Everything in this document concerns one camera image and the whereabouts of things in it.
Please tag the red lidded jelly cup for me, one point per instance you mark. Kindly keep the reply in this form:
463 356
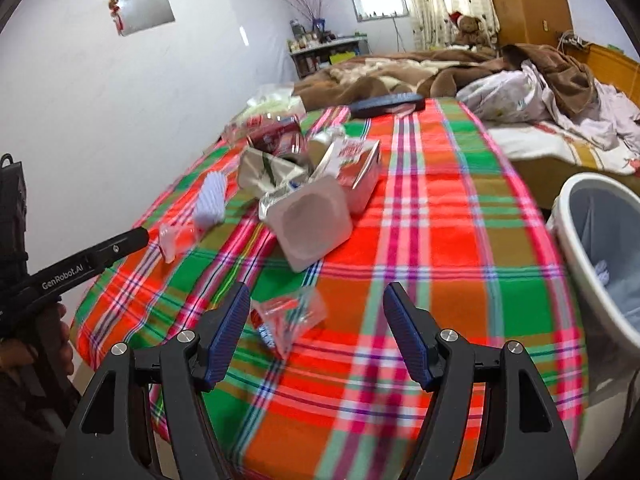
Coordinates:
281 321

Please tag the wooden headboard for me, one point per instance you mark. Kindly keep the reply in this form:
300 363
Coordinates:
611 67

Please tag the tissue pack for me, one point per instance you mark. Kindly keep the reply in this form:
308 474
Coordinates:
273 100

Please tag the brown teddy bear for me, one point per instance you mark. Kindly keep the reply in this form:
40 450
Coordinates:
470 32

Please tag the wall mirror panel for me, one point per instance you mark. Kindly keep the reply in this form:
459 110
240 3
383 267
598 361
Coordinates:
131 16

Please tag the red milk drink can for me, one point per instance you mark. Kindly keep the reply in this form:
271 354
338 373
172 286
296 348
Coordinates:
282 138

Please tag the person left hand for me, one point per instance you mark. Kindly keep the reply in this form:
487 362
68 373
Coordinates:
54 337

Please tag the clear plastic bottle red label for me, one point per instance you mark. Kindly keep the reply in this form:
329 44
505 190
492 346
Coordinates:
239 128

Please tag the wooden wardrobe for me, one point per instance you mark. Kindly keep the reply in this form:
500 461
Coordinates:
532 21

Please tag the white round trash bin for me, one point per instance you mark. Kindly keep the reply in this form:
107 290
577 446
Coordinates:
595 220

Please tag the plaid tablecloth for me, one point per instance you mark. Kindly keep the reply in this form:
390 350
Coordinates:
450 219

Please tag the white shelf with items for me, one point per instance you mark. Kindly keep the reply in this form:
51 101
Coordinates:
318 48

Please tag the white crumpled bedding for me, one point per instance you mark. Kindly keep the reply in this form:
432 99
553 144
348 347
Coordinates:
522 115

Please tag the clear plastic wrapper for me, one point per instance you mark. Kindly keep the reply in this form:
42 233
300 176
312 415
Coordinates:
175 240

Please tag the brown fleece blanket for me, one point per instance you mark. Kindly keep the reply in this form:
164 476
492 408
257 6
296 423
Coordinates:
441 73

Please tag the red white carton box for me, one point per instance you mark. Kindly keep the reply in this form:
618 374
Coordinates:
356 164

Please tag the dark blue glasses case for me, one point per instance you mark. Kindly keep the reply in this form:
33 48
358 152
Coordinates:
383 105

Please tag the cream crumpled paper bag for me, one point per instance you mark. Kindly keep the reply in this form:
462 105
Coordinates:
260 173

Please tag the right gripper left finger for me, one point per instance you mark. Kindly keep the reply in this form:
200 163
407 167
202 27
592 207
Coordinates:
111 435

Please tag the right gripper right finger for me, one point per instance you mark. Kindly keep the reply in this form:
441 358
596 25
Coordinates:
521 434

